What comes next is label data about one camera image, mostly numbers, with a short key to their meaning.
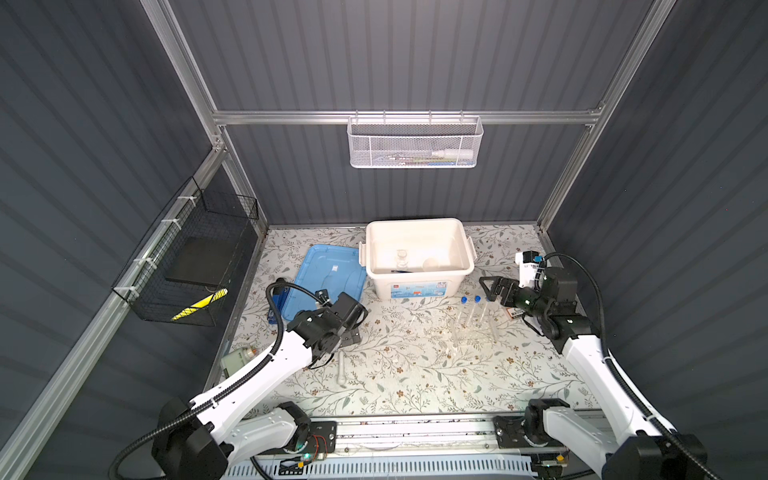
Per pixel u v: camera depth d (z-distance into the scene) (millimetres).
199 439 377
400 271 1049
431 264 1055
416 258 1053
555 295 600
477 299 808
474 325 936
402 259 1049
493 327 908
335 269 1069
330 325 595
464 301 810
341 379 818
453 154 868
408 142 1142
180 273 701
